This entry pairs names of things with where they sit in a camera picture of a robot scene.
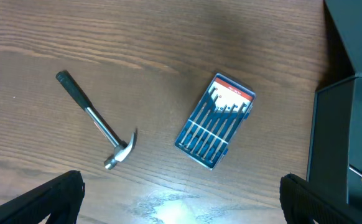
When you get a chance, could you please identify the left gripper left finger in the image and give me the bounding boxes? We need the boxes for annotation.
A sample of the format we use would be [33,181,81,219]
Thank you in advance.
[0,170,85,224]

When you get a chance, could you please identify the blue precision screwdriver set case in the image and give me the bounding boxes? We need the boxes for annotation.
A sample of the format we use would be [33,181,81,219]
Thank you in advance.
[174,73,256,170]

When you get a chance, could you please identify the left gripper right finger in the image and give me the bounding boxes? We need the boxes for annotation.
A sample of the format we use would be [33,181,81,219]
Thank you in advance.
[279,174,362,224]

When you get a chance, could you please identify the black open gift box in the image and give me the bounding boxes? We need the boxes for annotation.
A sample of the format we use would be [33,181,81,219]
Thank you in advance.
[307,0,362,212]

